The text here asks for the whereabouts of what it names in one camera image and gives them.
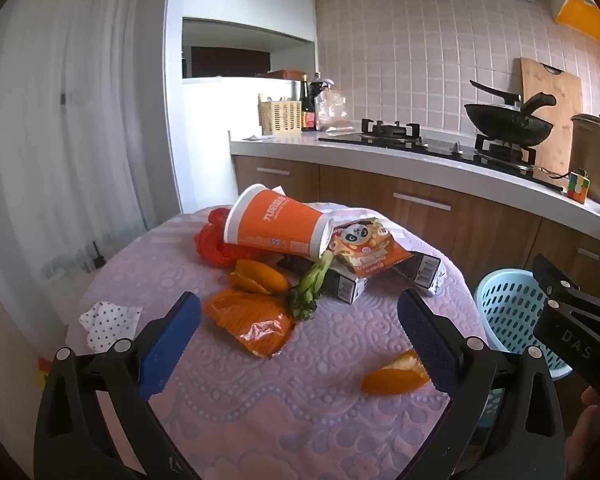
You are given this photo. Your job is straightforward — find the dark soy sauce bottle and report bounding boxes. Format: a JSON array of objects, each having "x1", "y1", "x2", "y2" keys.
[{"x1": 300, "y1": 74, "x2": 318, "y2": 132}]

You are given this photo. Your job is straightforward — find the black gas hob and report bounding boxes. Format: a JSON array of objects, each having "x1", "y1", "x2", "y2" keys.
[{"x1": 317, "y1": 119, "x2": 566, "y2": 193}]

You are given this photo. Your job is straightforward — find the yellow wall cabinet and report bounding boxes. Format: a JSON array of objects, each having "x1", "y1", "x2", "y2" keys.
[{"x1": 555, "y1": 0, "x2": 600, "y2": 53}]

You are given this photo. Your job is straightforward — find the clear plastic food bag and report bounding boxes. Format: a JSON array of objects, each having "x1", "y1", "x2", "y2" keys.
[{"x1": 315, "y1": 87, "x2": 356, "y2": 133}]

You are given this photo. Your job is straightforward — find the brown cooking pot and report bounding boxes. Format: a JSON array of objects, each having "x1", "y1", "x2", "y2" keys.
[{"x1": 570, "y1": 112, "x2": 600, "y2": 206}]

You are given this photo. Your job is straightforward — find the white dotted tissue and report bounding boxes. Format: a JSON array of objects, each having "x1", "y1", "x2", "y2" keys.
[{"x1": 78, "y1": 301, "x2": 143, "y2": 353}]

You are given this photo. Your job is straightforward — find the light blue plastic basket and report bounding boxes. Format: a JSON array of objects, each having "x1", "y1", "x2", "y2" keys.
[{"x1": 472, "y1": 270, "x2": 576, "y2": 428}]

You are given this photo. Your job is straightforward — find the black wok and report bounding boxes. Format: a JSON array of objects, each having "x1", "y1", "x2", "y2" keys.
[{"x1": 464, "y1": 80, "x2": 557, "y2": 147}]

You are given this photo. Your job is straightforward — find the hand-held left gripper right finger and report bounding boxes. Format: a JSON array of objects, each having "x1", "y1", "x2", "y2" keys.
[{"x1": 397, "y1": 289, "x2": 566, "y2": 480}]

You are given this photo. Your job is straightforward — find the white orange carton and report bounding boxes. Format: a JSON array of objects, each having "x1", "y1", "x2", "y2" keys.
[{"x1": 392, "y1": 252, "x2": 448, "y2": 298}]

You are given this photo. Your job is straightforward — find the wooden kitchen cabinet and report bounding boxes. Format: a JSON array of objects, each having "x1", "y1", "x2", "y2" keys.
[{"x1": 232, "y1": 155, "x2": 600, "y2": 311}]

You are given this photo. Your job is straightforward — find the colourful puzzle cube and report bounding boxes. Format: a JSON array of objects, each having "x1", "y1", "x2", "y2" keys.
[{"x1": 567, "y1": 170, "x2": 592, "y2": 203}]

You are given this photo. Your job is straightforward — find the beige chopstick holder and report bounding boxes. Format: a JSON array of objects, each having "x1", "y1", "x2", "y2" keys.
[{"x1": 258, "y1": 92, "x2": 302, "y2": 136}]

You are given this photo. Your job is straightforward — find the white kitchen countertop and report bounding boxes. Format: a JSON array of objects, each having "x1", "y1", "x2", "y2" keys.
[{"x1": 229, "y1": 132, "x2": 600, "y2": 233}]

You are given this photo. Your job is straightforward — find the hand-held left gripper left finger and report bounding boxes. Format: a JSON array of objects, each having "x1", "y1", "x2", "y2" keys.
[{"x1": 34, "y1": 291, "x2": 203, "y2": 480}]

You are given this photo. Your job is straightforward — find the wooden cutting board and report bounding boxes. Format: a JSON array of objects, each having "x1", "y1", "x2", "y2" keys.
[{"x1": 519, "y1": 57, "x2": 583, "y2": 178}]

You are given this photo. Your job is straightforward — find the pink lace tablecloth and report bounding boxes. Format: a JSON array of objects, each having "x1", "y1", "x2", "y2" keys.
[{"x1": 65, "y1": 202, "x2": 491, "y2": 480}]

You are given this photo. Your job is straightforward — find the black carton box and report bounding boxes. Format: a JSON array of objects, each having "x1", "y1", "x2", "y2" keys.
[{"x1": 275, "y1": 252, "x2": 373, "y2": 306}]

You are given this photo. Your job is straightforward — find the red plastic bag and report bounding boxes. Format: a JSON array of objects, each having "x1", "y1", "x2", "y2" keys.
[{"x1": 194, "y1": 206, "x2": 271, "y2": 267}]

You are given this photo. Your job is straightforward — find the orange peel piece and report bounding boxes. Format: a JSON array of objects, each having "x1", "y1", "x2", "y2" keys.
[
  {"x1": 229, "y1": 259, "x2": 292, "y2": 296},
  {"x1": 361, "y1": 350, "x2": 433, "y2": 395}
]

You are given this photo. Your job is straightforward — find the orange foil snack wrapper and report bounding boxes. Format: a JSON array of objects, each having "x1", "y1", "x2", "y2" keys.
[{"x1": 202, "y1": 287, "x2": 297, "y2": 359}]

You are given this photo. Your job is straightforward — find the frosted glass sliding door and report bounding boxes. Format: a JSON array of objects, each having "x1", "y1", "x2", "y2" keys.
[{"x1": 0, "y1": 0, "x2": 181, "y2": 311}]

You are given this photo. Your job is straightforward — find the green vegetable stalk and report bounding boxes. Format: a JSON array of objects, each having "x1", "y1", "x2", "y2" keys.
[{"x1": 287, "y1": 250, "x2": 336, "y2": 321}]

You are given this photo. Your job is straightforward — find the wall pass-through window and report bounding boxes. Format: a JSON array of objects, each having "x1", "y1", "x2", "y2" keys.
[{"x1": 181, "y1": 17, "x2": 316, "y2": 81}]

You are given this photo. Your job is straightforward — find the orange panda snack packet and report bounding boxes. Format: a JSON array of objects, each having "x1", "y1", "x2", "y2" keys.
[{"x1": 327, "y1": 217, "x2": 415, "y2": 281}]

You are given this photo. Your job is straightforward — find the person's right hand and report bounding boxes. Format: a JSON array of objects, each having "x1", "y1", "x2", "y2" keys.
[{"x1": 565, "y1": 385, "x2": 600, "y2": 480}]

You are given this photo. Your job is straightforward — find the orange paper cup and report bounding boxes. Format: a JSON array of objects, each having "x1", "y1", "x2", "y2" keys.
[{"x1": 223, "y1": 184, "x2": 336, "y2": 261}]

